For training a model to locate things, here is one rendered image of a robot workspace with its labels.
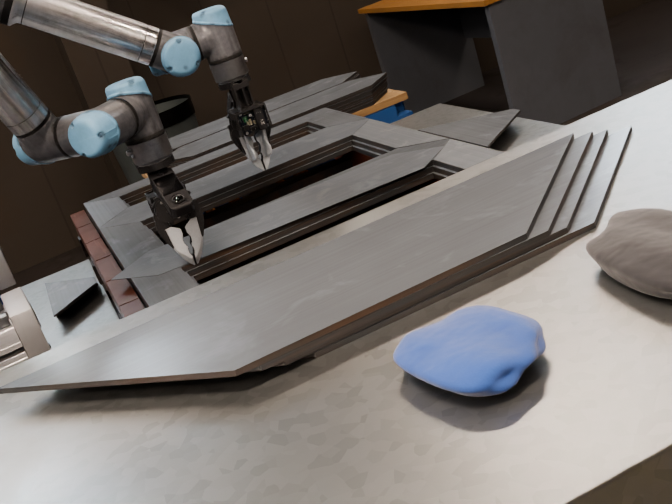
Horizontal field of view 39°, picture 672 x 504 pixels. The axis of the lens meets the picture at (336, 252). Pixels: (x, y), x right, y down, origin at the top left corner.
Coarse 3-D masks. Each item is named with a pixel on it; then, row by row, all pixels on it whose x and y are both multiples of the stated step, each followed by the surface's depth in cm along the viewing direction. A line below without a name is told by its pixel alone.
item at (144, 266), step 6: (138, 258) 193; (144, 258) 191; (150, 258) 190; (132, 264) 190; (138, 264) 189; (144, 264) 188; (150, 264) 186; (126, 270) 188; (132, 270) 186; (138, 270) 185; (144, 270) 184; (150, 270) 183; (156, 270) 182; (126, 276) 184; (132, 276) 183; (138, 276) 182; (144, 276) 180
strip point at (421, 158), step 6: (420, 150) 202; (426, 150) 201; (432, 150) 199; (438, 150) 198; (396, 156) 204; (402, 156) 202; (408, 156) 201; (414, 156) 199; (420, 156) 198; (426, 156) 197; (432, 156) 195; (414, 162) 195; (420, 162) 194; (426, 162) 193
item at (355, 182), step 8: (336, 176) 204; (344, 176) 202; (352, 176) 200; (360, 176) 198; (368, 176) 196; (336, 184) 198; (344, 184) 196; (352, 184) 194; (360, 184) 193; (368, 184) 191; (376, 184) 189; (344, 192) 191; (352, 192) 189; (360, 192) 188
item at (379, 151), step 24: (336, 144) 233; (360, 144) 228; (432, 144) 204; (192, 168) 255; (216, 168) 256; (288, 168) 229; (432, 168) 193; (456, 168) 184; (144, 192) 251; (216, 192) 225; (240, 192) 225; (384, 192) 190; (312, 216) 187; (336, 216) 187; (264, 240) 183; (288, 240) 184; (120, 264) 200; (192, 264) 180; (216, 264) 181
